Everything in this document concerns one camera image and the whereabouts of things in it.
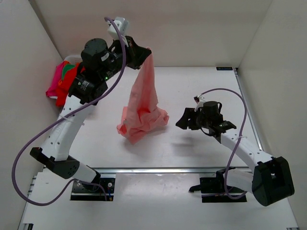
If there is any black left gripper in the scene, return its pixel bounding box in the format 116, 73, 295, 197
106, 29, 155, 73

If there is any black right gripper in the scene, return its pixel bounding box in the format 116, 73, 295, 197
176, 108, 211, 131

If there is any salmon pink polo shirt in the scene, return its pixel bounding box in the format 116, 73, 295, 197
117, 54, 169, 145

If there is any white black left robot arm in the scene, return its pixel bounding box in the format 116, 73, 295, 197
30, 36, 151, 191

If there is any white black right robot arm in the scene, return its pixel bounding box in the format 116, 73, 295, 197
176, 100, 295, 207

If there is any dark label on table edge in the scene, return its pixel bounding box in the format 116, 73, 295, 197
216, 67, 233, 71

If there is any white plastic laundry basket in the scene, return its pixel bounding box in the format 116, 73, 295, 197
64, 55, 83, 65

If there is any red t shirt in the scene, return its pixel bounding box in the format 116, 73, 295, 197
56, 63, 80, 107

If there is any magenta pink t shirt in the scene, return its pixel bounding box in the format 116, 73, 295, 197
46, 61, 69, 99

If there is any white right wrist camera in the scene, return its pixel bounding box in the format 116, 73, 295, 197
194, 95, 206, 112

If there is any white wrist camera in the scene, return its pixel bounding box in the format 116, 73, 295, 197
194, 95, 206, 112
107, 17, 130, 40

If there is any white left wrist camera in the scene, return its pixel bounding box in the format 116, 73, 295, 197
107, 17, 130, 40

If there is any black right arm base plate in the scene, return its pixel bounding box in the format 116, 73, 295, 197
189, 174, 247, 203

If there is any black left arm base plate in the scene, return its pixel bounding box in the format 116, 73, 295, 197
70, 174, 116, 202

